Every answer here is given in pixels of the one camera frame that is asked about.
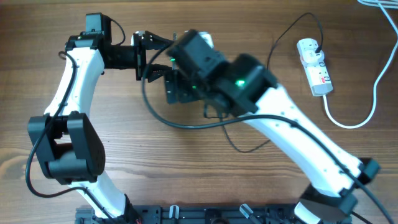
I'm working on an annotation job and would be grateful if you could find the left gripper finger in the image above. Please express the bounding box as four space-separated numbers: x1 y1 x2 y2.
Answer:
144 30 174 50
146 64 173 83

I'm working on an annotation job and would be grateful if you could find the black charger cable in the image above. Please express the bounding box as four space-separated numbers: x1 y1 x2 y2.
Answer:
203 12 324 154

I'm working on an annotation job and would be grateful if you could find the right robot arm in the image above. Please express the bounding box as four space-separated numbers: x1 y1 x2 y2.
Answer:
167 30 380 223

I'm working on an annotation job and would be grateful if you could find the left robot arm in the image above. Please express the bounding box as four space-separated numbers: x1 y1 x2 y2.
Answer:
28 12 170 223

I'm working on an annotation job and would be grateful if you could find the white charger plug adapter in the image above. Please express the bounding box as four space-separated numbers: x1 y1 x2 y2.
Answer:
300 50 325 67

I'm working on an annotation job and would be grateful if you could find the white power strip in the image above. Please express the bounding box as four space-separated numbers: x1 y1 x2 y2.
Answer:
297 38 333 96

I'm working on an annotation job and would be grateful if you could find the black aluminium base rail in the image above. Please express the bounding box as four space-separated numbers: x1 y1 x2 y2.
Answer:
74 203 312 224

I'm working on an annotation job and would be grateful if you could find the white power strip cord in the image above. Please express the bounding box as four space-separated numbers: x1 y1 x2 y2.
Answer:
322 0 398 129

